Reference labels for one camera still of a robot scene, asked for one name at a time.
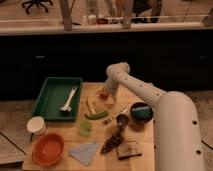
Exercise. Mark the small dark block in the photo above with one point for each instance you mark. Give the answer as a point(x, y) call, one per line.
point(105, 122)

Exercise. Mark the blue sponge in bowl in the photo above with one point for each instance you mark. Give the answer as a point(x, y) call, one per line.
point(141, 113)

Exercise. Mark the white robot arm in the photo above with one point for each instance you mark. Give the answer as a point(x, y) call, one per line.
point(177, 138)

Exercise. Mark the tan and black sponge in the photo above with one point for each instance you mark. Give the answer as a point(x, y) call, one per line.
point(128, 149)

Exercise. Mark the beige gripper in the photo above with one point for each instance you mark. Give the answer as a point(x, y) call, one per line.
point(111, 90)

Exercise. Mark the green plastic tray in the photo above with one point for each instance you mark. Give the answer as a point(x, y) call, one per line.
point(53, 95)

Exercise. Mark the orange plastic bowl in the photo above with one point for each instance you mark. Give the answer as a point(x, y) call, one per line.
point(48, 150)

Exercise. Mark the blue-grey folded cloth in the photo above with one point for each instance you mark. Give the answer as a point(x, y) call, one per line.
point(84, 153)

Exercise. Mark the black bowl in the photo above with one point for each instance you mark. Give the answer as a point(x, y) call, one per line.
point(143, 105)

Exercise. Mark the white plastic utensil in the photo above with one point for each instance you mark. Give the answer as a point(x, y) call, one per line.
point(66, 107)

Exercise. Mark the yellow banana toy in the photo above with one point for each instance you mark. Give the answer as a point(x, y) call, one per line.
point(90, 105)

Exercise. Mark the orange-red apple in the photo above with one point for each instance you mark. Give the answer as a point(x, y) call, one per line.
point(104, 96)

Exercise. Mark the white paper cup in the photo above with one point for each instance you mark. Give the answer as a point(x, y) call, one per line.
point(36, 125)

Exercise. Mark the black office chair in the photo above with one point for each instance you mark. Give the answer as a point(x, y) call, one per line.
point(29, 3)

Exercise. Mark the metal measuring cup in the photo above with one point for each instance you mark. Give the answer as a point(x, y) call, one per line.
point(121, 118)

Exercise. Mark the green plastic cup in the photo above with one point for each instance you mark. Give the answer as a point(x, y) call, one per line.
point(85, 128)

